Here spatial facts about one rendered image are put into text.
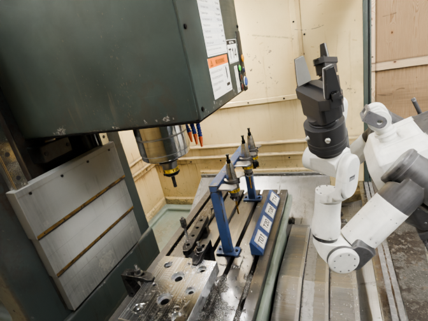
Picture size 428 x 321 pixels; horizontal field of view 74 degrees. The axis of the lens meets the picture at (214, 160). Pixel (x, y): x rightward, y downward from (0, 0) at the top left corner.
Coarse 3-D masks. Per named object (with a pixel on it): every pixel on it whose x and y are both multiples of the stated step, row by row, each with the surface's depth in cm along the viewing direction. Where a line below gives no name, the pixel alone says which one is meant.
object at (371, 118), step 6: (366, 108) 87; (360, 114) 90; (366, 114) 84; (372, 114) 83; (378, 114) 84; (384, 114) 83; (366, 120) 85; (372, 120) 84; (384, 120) 83; (390, 120) 84; (372, 126) 85; (378, 126) 84; (384, 126) 84
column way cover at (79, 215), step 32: (96, 160) 119; (32, 192) 94; (64, 192) 105; (96, 192) 118; (128, 192) 137; (32, 224) 93; (64, 224) 105; (96, 224) 119; (128, 224) 137; (64, 256) 104; (96, 256) 119; (64, 288) 104
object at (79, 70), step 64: (0, 0) 75; (64, 0) 68; (128, 0) 63; (192, 0) 67; (0, 64) 84; (64, 64) 76; (128, 64) 69; (192, 64) 65; (64, 128) 85; (128, 128) 77
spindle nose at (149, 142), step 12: (144, 132) 81; (156, 132) 81; (168, 132) 82; (180, 132) 85; (144, 144) 83; (156, 144) 82; (168, 144) 82; (180, 144) 85; (144, 156) 85; (156, 156) 83; (168, 156) 84; (180, 156) 85
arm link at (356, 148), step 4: (360, 136) 115; (356, 140) 117; (360, 140) 114; (352, 144) 118; (356, 144) 116; (360, 144) 114; (364, 144) 113; (352, 148) 117; (356, 148) 116; (360, 148) 114; (352, 152) 117; (356, 152) 116; (360, 152) 115; (360, 156) 116; (364, 156) 115; (360, 160) 117; (364, 160) 118
